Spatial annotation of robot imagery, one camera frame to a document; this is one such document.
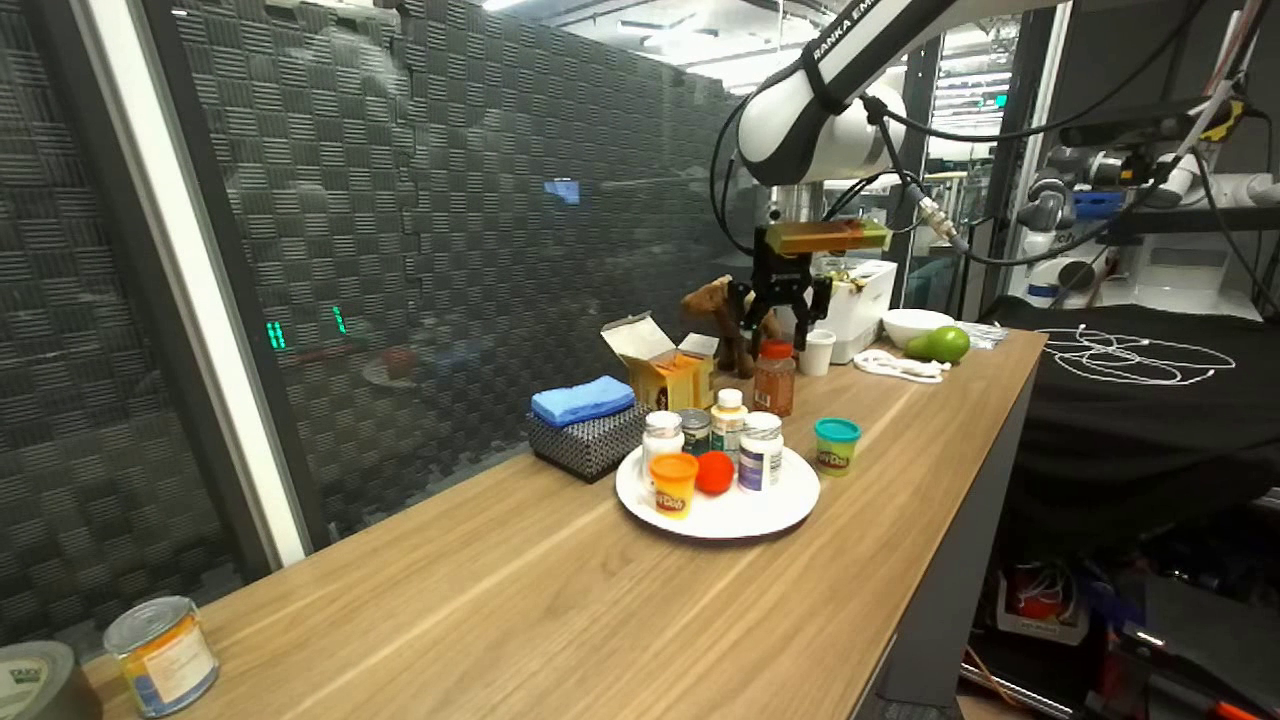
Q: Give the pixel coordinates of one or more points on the clear bottle green label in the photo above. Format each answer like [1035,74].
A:
[729,417]

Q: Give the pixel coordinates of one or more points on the orange lid play-doh tub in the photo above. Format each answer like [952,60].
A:
[672,483]

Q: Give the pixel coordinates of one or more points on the brown plush moose toy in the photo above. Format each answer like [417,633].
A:
[724,306]

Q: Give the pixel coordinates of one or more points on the white cloth on table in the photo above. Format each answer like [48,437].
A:
[895,365]

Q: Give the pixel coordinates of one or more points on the tin can orange label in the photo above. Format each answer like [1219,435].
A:
[163,653]

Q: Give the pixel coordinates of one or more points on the white paper cup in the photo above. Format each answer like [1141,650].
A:
[818,352]

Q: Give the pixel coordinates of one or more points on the white paper plate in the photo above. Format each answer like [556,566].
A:
[737,512]

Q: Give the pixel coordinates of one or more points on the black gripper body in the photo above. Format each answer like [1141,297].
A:
[778,276]

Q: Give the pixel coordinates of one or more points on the yellow open cardboard box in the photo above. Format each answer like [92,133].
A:
[663,371]

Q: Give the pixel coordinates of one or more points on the blue sponge cloth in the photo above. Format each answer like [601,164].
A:
[580,400]

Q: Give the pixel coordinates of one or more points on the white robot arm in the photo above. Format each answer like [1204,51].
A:
[824,117]

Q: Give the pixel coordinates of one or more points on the white bucket container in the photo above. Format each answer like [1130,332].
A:
[856,300]

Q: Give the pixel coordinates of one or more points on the amber spice bottle red cap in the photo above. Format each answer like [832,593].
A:
[774,378]

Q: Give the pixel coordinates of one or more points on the teal lid play-doh tub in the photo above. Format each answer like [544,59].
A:
[838,442]

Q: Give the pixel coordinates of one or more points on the white bowl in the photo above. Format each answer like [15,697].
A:
[915,326]

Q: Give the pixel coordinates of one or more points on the grey tape roll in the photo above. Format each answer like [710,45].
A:
[43,681]

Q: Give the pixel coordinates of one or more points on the green apple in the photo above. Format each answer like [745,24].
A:
[945,345]

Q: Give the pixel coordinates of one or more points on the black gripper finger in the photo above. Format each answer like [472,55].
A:
[754,314]
[810,306]

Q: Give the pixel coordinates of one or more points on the white pill bottle silver cap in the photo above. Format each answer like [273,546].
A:
[663,435]

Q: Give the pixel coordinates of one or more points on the small green label bottle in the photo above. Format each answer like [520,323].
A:
[699,428]

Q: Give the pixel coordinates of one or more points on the white bottle blue label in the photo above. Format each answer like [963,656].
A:
[761,446]

